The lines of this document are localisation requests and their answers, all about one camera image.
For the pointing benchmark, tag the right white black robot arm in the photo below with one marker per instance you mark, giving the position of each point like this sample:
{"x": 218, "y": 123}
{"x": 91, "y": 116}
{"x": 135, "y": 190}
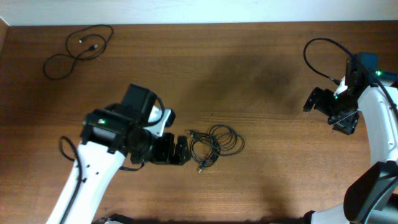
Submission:
{"x": 364, "y": 91}

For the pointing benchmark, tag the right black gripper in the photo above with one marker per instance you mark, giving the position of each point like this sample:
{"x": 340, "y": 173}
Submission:
{"x": 344, "y": 124}

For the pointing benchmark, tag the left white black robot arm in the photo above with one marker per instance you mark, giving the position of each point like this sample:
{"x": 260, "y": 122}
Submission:
{"x": 133, "y": 128}

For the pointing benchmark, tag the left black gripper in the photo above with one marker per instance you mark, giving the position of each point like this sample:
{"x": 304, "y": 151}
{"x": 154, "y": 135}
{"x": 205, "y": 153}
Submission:
{"x": 166, "y": 155}

